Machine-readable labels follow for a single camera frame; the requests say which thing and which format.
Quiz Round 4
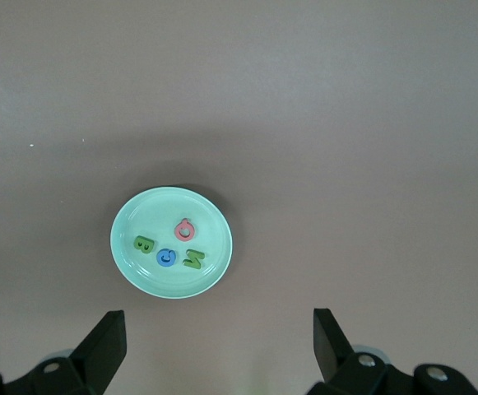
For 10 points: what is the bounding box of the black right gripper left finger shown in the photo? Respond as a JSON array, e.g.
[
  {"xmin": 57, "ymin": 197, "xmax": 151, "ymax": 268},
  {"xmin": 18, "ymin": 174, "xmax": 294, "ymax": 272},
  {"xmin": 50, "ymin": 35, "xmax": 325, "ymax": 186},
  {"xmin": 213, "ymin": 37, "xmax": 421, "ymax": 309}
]
[{"xmin": 0, "ymin": 310, "xmax": 128, "ymax": 395}]

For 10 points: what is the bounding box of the brown table cover sheet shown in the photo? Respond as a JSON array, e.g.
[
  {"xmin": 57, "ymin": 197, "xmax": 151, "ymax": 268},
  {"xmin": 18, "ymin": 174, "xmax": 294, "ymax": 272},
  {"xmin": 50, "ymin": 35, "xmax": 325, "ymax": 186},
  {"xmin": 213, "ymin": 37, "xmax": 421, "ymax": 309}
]
[{"xmin": 0, "ymin": 0, "xmax": 478, "ymax": 395}]

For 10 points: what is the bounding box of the light green plate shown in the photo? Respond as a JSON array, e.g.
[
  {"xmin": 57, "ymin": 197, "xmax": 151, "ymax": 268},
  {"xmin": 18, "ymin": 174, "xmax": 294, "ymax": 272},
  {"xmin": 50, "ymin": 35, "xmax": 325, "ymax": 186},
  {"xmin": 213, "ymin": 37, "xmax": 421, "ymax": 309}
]
[{"xmin": 109, "ymin": 186, "xmax": 234, "ymax": 300}]

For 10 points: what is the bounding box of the green letter B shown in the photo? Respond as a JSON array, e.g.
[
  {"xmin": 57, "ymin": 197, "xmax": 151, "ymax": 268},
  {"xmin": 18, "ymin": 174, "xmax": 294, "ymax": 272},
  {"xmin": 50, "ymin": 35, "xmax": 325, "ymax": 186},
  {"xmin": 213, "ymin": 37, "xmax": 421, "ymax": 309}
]
[{"xmin": 133, "ymin": 235, "xmax": 156, "ymax": 255}]

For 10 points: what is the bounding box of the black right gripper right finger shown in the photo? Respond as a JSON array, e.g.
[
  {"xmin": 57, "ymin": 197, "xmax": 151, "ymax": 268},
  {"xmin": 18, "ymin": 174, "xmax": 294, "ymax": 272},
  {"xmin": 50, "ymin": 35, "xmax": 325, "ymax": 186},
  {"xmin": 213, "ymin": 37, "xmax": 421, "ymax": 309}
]
[{"xmin": 313, "ymin": 308, "xmax": 478, "ymax": 395}]

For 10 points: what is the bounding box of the blue letter O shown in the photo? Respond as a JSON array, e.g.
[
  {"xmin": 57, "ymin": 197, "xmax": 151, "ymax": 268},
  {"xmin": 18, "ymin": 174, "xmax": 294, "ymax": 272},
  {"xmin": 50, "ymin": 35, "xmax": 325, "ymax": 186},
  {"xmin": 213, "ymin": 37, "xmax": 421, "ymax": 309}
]
[{"xmin": 155, "ymin": 248, "xmax": 177, "ymax": 269}]

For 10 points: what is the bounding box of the green letter M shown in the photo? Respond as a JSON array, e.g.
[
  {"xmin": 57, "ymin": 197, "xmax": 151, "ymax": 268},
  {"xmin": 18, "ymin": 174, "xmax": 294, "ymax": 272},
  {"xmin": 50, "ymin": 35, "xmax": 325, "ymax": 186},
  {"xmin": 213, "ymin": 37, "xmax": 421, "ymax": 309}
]
[{"xmin": 182, "ymin": 249, "xmax": 206, "ymax": 271}]

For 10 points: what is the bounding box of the pink-red letter Q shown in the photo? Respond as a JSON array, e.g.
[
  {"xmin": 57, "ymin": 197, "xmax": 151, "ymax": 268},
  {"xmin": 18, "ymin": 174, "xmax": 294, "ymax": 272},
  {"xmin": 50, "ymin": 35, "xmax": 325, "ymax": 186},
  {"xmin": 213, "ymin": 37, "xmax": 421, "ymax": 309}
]
[{"xmin": 174, "ymin": 218, "xmax": 197, "ymax": 242}]

